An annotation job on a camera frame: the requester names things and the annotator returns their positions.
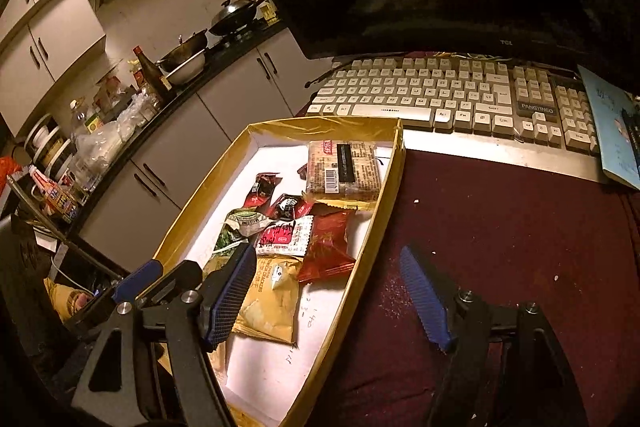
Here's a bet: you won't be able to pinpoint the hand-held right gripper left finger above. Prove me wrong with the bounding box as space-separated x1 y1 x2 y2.
70 243 258 427

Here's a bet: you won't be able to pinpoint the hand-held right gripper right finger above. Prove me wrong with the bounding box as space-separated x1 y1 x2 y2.
399 246 591 427

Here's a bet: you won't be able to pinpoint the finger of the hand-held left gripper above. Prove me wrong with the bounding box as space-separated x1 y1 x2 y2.
70 259 163 333
137 259 205 310

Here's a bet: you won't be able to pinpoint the yellow chips packet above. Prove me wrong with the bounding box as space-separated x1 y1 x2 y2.
207 254 306 345

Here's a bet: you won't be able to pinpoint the white red-label snack packet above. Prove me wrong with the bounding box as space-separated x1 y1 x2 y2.
256 214 315 258

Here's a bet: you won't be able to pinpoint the golden cardboard box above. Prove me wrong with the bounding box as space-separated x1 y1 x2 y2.
150 117 406 427

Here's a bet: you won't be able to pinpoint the red black-label snack packet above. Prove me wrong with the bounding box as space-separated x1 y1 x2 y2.
265 193 316 223

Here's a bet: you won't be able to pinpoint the dark red gold-print packet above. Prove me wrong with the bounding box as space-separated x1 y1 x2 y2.
297 207 357 284

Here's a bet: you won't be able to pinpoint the brown cracker packet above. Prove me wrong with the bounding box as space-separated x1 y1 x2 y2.
304 139 383 202

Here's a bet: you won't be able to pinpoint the maroon blanket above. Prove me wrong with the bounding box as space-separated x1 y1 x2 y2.
295 149 640 427

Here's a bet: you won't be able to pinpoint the colourful label bottle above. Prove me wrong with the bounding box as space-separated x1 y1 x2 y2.
27 164 83 224

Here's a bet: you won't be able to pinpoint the clear plastic bags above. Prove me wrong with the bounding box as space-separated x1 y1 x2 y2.
75 89 163 188

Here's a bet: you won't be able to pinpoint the plastic oil bottle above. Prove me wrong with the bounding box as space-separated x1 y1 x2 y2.
70 99 93 142

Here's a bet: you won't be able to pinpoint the lower kitchen cabinets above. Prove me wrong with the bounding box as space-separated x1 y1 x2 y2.
77 27 333 253

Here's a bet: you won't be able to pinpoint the kitchen cabinets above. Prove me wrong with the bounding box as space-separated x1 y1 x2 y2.
0 0 216 132
77 27 333 253

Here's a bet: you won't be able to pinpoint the dark glass sauce bottle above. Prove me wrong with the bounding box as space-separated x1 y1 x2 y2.
132 46 171 105

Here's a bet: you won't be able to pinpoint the beige keyboard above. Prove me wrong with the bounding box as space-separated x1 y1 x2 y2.
306 54 601 155

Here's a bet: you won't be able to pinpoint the metal basin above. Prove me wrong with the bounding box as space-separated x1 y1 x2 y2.
162 49 208 86

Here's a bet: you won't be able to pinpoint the black kitchen countertop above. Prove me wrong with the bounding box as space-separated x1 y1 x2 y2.
65 19 286 228

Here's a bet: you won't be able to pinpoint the blue notebook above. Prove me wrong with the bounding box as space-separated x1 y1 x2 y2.
577 64 640 192

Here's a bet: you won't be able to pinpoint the upper kitchen cabinets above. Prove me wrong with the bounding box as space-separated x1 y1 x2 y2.
0 0 216 132

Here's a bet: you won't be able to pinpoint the black wok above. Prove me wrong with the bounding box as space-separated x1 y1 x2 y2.
207 0 268 38

